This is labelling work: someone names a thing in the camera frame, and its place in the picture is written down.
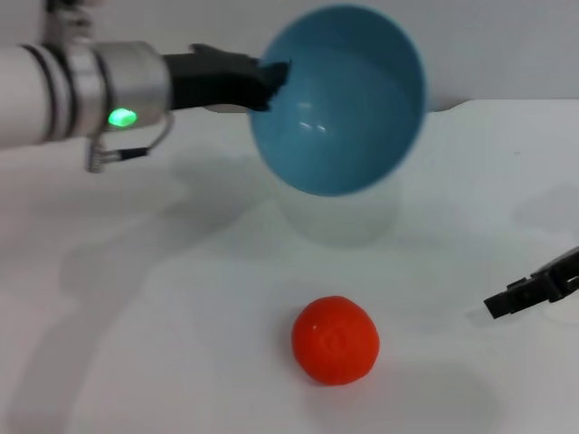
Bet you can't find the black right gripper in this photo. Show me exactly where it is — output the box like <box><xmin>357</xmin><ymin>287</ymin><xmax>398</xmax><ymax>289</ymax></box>
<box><xmin>483</xmin><ymin>246</ymin><xmax>579</xmax><ymax>321</ymax></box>

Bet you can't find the orange fruit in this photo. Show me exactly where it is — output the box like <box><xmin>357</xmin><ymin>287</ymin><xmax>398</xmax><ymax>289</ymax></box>
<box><xmin>290</xmin><ymin>295</ymin><xmax>381</xmax><ymax>387</ymax></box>

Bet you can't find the blue bowl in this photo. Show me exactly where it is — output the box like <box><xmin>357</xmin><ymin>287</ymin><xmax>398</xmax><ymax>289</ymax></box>
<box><xmin>248</xmin><ymin>3</ymin><xmax>429</xmax><ymax>198</ymax></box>

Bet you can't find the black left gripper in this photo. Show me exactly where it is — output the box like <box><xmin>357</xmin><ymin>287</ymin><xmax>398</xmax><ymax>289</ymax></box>
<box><xmin>161</xmin><ymin>43</ymin><xmax>291</xmax><ymax>113</ymax></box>

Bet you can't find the silver connector with black cable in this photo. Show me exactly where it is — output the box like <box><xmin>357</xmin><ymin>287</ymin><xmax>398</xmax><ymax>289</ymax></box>
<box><xmin>85</xmin><ymin>115</ymin><xmax>176</xmax><ymax>174</ymax></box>

